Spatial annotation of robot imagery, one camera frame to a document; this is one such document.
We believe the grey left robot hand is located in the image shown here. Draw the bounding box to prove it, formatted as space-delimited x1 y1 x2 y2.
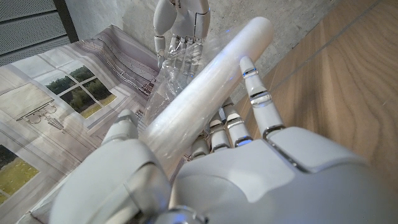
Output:
49 55 398 224

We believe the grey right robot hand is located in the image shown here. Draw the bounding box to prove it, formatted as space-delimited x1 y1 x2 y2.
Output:
153 0 211 77

